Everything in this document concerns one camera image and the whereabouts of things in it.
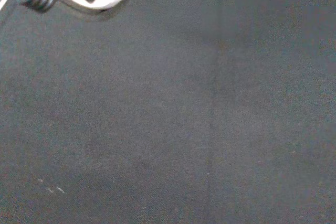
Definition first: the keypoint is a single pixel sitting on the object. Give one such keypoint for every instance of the black bench cloth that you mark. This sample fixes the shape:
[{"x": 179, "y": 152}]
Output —
[{"x": 168, "y": 119}]

